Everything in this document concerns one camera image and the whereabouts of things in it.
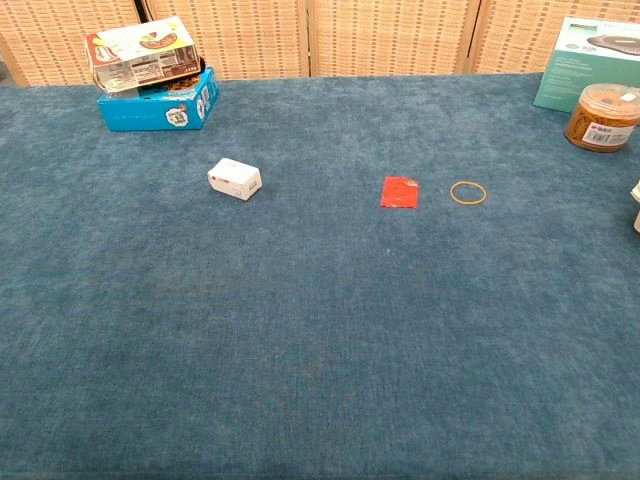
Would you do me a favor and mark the green and white product box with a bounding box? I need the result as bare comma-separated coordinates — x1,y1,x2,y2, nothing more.
532,15,640,114

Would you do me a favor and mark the cream white object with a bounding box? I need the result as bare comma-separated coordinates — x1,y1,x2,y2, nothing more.
629,178,640,235

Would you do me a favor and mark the woven bamboo folding screen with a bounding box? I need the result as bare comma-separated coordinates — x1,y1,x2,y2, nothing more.
0,0,640,88

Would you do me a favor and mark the blue cardboard box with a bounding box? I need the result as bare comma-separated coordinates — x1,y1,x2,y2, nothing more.
96,66,221,133

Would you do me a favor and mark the clear jar of rubber bands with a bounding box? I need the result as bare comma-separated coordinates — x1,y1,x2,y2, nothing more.
563,82,640,153

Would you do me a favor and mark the small white box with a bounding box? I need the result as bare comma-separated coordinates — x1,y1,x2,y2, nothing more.
207,157,264,202

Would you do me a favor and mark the blue table cloth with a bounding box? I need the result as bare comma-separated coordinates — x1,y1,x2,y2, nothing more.
0,72,640,480

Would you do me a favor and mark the white and red food carton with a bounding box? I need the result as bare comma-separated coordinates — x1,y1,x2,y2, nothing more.
84,15,202,95

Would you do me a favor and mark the tan rubber band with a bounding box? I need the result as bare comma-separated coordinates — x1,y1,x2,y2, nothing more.
449,180,488,206

